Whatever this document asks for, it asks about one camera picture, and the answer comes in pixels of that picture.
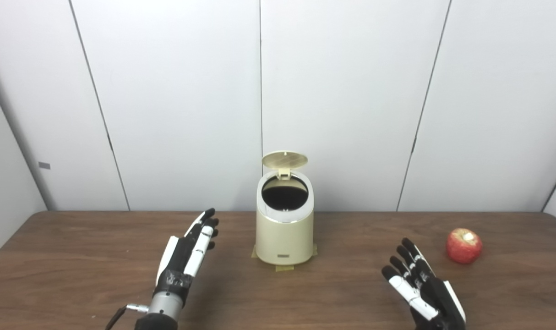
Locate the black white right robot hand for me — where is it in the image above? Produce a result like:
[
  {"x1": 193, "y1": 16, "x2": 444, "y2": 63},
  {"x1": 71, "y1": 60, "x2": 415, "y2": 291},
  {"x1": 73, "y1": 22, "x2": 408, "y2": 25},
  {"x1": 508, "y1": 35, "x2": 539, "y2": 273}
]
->
[{"x1": 382, "y1": 237, "x2": 467, "y2": 330}]

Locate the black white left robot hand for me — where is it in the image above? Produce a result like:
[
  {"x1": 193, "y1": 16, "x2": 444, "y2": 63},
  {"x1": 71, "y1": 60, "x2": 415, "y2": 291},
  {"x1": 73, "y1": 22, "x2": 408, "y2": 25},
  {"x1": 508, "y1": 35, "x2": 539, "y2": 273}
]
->
[{"x1": 154, "y1": 209, "x2": 219, "y2": 307}]

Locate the red apple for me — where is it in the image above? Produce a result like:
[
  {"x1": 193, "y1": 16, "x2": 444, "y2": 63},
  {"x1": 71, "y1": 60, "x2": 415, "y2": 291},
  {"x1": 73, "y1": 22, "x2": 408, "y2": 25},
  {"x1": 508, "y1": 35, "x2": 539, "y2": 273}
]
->
[{"x1": 446, "y1": 228, "x2": 483, "y2": 264}]

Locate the cream round bin lid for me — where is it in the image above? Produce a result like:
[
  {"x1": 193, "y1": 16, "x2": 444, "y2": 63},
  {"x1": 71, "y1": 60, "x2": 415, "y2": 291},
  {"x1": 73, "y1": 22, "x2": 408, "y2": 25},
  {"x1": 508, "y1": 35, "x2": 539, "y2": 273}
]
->
[{"x1": 262, "y1": 151, "x2": 308, "y2": 179}]

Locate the cream-colored bin body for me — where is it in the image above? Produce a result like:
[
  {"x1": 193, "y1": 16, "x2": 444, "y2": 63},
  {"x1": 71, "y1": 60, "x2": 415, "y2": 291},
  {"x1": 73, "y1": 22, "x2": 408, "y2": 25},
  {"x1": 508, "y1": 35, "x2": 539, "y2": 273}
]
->
[{"x1": 255, "y1": 170, "x2": 314, "y2": 266}]

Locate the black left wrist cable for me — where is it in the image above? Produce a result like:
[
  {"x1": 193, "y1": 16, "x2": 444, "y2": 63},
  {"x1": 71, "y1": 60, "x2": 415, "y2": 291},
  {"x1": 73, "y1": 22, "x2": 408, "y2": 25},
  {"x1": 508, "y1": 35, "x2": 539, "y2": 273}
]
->
[{"x1": 105, "y1": 303, "x2": 149, "y2": 330}]

